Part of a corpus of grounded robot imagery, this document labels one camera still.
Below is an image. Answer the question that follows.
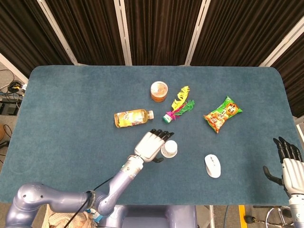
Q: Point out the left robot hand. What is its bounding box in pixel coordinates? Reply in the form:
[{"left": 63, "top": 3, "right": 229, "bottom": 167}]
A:
[{"left": 134, "top": 129, "right": 175, "bottom": 163}]

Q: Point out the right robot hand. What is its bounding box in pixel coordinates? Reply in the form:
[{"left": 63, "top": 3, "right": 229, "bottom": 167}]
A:
[{"left": 262, "top": 136, "right": 304, "bottom": 198}]

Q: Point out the white round container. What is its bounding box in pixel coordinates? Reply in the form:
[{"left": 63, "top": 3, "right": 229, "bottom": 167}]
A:
[{"left": 161, "top": 140, "right": 178, "bottom": 158}]

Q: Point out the yellow tea plastic bottle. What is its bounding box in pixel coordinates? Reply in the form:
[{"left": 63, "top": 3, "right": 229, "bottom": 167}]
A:
[{"left": 114, "top": 109, "right": 154, "bottom": 129}]

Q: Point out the colourful feather shuttlecock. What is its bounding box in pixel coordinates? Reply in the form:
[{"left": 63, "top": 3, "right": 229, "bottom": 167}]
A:
[{"left": 162, "top": 85, "right": 195, "bottom": 124}]

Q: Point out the orange jar with lid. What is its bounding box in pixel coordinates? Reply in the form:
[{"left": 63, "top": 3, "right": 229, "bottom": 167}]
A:
[{"left": 150, "top": 81, "right": 169, "bottom": 103}]

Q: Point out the white computer mouse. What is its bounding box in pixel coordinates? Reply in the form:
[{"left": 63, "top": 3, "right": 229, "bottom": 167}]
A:
[{"left": 204, "top": 154, "right": 221, "bottom": 179}]

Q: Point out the grey robot torso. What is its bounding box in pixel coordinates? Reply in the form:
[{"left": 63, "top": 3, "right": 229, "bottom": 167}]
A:
[{"left": 97, "top": 204, "right": 198, "bottom": 228}]

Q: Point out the blue table mat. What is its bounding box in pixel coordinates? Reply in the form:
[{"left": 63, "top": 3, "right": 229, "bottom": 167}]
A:
[{"left": 0, "top": 65, "right": 304, "bottom": 206}]

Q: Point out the green orange snack bag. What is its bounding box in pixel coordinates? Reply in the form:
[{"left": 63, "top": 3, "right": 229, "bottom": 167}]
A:
[{"left": 203, "top": 95, "right": 243, "bottom": 134}]

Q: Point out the blue cartoon print box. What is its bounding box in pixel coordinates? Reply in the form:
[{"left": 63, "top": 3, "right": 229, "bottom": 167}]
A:
[{"left": 91, "top": 209, "right": 103, "bottom": 223}]

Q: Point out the beige knitted cloth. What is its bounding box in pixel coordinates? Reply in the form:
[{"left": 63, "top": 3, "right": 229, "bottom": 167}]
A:
[{"left": 44, "top": 204, "right": 98, "bottom": 228}]

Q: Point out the chrome stool frame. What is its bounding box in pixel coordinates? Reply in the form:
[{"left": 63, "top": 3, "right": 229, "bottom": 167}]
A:
[{"left": 265, "top": 206, "right": 295, "bottom": 228}]

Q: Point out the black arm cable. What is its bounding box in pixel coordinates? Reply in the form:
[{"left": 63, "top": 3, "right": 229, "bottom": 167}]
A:
[{"left": 64, "top": 163, "right": 126, "bottom": 228}]

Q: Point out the black cable bundle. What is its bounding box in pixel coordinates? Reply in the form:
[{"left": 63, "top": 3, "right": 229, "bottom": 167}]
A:
[{"left": 7, "top": 80, "right": 27, "bottom": 94}]

